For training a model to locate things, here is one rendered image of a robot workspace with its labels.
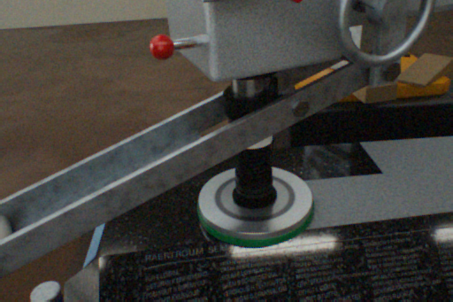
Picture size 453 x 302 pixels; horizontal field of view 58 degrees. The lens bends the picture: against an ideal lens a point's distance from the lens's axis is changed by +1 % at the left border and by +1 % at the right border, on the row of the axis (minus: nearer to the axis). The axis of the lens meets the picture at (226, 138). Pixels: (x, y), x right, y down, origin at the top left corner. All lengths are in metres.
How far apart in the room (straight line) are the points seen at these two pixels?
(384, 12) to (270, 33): 0.14
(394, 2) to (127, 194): 0.44
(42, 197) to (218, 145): 0.30
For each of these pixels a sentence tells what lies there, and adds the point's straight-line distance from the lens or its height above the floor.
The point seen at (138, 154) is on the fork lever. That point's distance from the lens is 0.72.
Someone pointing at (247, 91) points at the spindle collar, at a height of 1.05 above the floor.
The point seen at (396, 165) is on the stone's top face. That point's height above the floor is 0.80.
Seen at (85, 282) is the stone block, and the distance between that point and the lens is 0.79.
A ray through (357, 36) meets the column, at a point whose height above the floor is 0.92.
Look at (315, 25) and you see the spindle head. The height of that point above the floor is 1.16.
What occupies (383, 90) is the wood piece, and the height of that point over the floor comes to 0.82.
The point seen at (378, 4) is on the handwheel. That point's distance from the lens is 0.55.
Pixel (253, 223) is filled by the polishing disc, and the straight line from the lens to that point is 0.71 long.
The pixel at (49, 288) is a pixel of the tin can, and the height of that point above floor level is 0.14.
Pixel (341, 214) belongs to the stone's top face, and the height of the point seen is 0.80.
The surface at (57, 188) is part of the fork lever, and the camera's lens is 0.73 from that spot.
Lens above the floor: 1.29
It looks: 28 degrees down
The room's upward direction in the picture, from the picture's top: 4 degrees counter-clockwise
